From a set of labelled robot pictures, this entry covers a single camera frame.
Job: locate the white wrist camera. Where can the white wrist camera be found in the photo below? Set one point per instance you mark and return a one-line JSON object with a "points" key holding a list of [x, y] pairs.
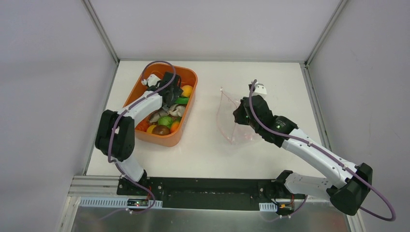
{"points": [[259, 89], [152, 80]]}

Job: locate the green lime fruit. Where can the green lime fruit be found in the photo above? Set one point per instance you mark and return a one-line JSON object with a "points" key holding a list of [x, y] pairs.
{"points": [[165, 121]]}

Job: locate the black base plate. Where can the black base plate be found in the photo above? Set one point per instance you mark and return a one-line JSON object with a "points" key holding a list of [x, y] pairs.
{"points": [[208, 193]]}

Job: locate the red tomato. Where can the red tomato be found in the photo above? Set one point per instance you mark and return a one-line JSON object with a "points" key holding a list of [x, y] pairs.
{"points": [[142, 126]]}

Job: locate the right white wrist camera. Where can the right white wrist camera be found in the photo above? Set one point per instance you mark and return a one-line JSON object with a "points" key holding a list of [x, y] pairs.
{"points": [[259, 89]]}

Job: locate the yellow lemon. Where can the yellow lemon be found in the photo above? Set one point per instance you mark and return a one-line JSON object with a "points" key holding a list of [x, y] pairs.
{"points": [[150, 128]]}

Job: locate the white mushroom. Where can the white mushroom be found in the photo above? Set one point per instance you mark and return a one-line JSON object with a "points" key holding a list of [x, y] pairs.
{"points": [[177, 110]]}

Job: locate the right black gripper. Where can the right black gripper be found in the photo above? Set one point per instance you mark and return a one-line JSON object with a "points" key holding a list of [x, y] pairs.
{"points": [[241, 112]]}

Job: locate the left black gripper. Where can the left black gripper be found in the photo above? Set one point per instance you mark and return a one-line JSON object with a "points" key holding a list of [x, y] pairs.
{"points": [[172, 94]]}

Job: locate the orange fruit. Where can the orange fruit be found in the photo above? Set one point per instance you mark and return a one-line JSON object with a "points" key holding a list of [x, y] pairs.
{"points": [[186, 91]]}

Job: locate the brown chestnut ball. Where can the brown chestnut ball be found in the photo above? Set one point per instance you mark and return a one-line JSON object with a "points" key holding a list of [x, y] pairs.
{"points": [[161, 130]]}

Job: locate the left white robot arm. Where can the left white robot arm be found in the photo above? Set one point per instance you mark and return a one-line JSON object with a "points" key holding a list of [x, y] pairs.
{"points": [[115, 136]]}

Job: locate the clear zip top bag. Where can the clear zip top bag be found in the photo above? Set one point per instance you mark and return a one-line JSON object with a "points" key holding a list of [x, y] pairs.
{"points": [[233, 133]]}

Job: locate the small orange tangerine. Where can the small orange tangerine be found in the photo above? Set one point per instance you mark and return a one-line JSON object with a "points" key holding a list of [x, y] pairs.
{"points": [[174, 126]]}

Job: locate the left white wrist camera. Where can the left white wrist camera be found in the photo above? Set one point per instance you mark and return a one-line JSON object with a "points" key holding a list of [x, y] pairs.
{"points": [[152, 80]]}

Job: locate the grey toy fish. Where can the grey toy fish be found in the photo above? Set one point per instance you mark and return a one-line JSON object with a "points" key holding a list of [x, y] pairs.
{"points": [[154, 117]]}

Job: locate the orange plastic basket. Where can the orange plastic basket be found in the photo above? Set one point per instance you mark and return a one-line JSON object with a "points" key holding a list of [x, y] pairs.
{"points": [[188, 78]]}

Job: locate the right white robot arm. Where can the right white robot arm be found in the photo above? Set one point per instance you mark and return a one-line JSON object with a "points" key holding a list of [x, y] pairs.
{"points": [[345, 184]]}

